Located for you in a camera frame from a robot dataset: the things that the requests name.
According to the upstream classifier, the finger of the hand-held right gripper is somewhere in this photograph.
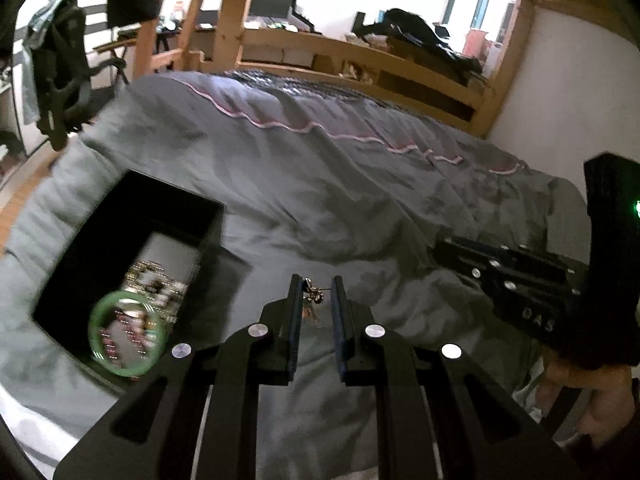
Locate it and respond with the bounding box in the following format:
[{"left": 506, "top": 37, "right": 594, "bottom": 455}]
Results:
[
  {"left": 471, "top": 259, "right": 582, "bottom": 347},
  {"left": 434, "top": 236, "right": 587, "bottom": 292}
]

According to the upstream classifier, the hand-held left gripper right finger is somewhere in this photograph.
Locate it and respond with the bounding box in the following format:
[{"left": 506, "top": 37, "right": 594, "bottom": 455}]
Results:
[{"left": 331, "top": 276, "right": 583, "bottom": 480}]

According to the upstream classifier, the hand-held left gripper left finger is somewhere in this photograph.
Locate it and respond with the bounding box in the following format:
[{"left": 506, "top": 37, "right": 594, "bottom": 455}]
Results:
[{"left": 52, "top": 274, "right": 306, "bottom": 480}]

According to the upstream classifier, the black ring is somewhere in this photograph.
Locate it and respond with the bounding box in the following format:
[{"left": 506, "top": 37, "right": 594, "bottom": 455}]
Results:
[{"left": 304, "top": 276, "right": 335, "bottom": 307}]

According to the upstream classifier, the multicolour beaded bracelet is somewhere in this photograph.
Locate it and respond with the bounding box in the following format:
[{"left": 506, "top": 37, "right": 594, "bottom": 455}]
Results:
[{"left": 124, "top": 259, "right": 190, "bottom": 307}]

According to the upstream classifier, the dark pink beaded bracelet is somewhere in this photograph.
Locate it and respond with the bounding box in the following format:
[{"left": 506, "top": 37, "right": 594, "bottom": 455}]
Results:
[{"left": 100, "top": 327, "right": 151, "bottom": 363}]

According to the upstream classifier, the green jade bangle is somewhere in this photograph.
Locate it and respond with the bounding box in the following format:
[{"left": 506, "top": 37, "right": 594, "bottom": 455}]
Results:
[{"left": 88, "top": 291, "right": 166, "bottom": 380}]

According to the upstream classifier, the black cardboard box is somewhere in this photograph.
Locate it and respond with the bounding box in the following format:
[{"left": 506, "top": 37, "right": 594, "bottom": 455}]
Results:
[{"left": 31, "top": 170, "right": 226, "bottom": 377}]

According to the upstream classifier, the person's right hand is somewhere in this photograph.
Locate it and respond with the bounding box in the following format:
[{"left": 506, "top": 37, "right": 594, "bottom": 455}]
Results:
[{"left": 542, "top": 350, "right": 635, "bottom": 447}]

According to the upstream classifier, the grey quilt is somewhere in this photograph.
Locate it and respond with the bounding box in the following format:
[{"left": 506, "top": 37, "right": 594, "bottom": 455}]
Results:
[{"left": 0, "top": 70, "right": 596, "bottom": 480}]

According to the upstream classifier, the pink box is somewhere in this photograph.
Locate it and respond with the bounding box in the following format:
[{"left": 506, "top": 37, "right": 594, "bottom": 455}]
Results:
[{"left": 462, "top": 30, "right": 489, "bottom": 59}]

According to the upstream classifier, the checkered bed cloth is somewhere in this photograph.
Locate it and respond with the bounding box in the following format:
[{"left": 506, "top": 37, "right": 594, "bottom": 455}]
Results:
[{"left": 224, "top": 70, "right": 383, "bottom": 107}]

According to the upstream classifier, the pile of black clothes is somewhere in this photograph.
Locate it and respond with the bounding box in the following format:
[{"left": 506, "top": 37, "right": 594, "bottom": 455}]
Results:
[{"left": 356, "top": 7, "right": 485, "bottom": 74}]

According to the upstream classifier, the white grey-striped bed sheet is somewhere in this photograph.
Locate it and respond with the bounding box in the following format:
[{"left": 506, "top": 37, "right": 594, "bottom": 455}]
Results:
[{"left": 0, "top": 360, "right": 591, "bottom": 480}]

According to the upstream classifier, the wooden folding table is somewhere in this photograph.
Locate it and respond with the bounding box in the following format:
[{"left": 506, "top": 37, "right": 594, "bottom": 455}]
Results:
[{"left": 93, "top": 34, "right": 147, "bottom": 87}]

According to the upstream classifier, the black office chair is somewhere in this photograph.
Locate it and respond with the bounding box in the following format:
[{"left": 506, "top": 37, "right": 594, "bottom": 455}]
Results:
[{"left": 22, "top": 0, "right": 127, "bottom": 152}]

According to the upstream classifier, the light blue cloth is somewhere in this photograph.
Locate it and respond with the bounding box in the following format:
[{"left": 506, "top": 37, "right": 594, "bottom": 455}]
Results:
[{"left": 21, "top": 2, "right": 67, "bottom": 127}]

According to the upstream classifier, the wooden bed frame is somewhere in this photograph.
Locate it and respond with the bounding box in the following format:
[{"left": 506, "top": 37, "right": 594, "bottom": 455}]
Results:
[{"left": 135, "top": 0, "right": 640, "bottom": 139}]

